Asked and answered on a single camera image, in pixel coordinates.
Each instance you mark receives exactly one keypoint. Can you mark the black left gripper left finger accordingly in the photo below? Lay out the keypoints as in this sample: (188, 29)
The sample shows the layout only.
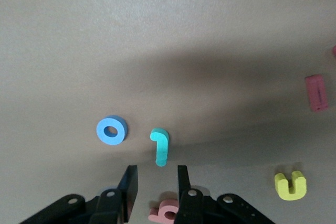
(130, 190)

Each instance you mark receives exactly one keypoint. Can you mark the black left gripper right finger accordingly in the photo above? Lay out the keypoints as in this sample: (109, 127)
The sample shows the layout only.
(187, 203)

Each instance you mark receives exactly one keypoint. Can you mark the pink foam letter b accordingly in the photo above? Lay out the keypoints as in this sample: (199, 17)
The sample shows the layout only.
(157, 212)

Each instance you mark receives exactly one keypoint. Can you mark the teal foam letter l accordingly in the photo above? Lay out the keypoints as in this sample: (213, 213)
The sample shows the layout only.
(160, 148)

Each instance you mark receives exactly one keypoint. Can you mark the blue foam letter o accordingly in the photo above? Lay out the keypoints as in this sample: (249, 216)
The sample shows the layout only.
(101, 129)

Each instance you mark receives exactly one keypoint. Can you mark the yellow foam letter n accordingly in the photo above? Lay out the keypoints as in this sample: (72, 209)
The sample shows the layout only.
(282, 184)

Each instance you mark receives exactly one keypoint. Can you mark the red foam letter i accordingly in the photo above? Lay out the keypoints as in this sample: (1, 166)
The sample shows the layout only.
(313, 93)

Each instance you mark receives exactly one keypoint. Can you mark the brown table cover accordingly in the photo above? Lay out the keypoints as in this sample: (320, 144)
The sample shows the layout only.
(157, 24)

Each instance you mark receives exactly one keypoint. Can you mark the red foam letter k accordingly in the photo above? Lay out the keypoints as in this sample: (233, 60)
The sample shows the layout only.
(334, 51)

